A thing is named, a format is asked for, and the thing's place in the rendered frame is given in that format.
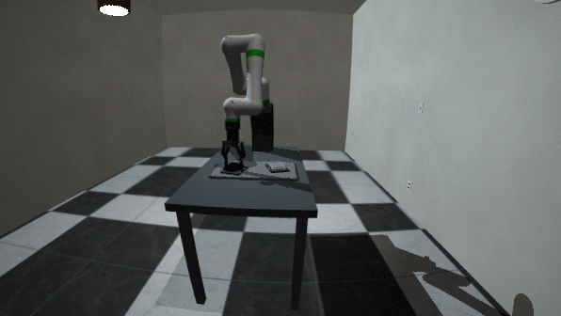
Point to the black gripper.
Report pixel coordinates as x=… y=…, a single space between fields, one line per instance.
x=235 y=136

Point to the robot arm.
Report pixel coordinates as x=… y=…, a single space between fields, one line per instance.
x=253 y=45

